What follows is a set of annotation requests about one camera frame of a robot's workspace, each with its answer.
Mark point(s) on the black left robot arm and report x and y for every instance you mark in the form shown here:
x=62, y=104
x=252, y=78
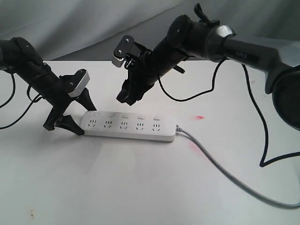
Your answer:
x=18, y=56

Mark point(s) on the grey backdrop cloth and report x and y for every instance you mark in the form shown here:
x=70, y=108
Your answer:
x=91, y=29

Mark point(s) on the white five-outlet power strip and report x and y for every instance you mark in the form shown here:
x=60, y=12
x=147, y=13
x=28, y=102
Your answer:
x=128, y=125

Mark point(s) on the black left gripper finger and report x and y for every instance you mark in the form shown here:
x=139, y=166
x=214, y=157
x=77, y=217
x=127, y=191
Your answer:
x=67, y=123
x=85, y=100

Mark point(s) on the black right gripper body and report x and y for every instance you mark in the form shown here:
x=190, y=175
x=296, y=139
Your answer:
x=142, y=73

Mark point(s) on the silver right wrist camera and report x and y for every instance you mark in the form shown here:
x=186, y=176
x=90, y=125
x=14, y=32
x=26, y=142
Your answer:
x=121, y=50

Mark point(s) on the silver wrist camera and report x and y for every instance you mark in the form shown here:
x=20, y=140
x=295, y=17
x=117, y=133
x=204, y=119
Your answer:
x=77, y=82
x=121, y=50

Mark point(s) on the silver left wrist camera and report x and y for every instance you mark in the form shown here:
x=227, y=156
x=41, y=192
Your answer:
x=77, y=82

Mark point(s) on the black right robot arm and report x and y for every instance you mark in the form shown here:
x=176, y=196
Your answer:
x=209, y=40

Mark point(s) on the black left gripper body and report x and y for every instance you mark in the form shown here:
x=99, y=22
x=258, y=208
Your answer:
x=58, y=97

